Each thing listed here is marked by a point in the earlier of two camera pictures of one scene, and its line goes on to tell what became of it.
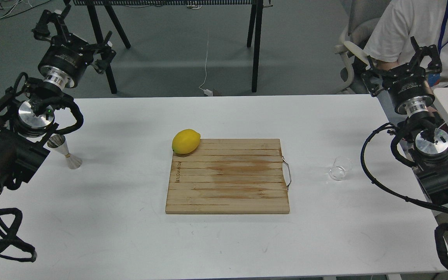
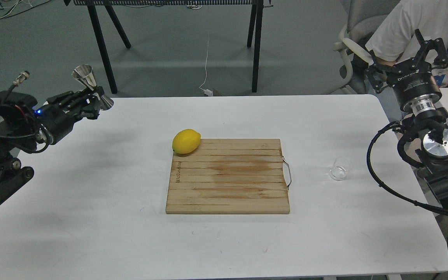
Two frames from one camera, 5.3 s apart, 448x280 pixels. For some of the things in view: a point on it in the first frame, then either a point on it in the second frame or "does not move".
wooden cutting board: (223, 176) does not move
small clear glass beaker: (340, 165) does not move
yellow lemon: (186, 141) does not move
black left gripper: (64, 60) -> (58, 115)
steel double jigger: (58, 142) -> (84, 73)
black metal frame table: (255, 20) does not move
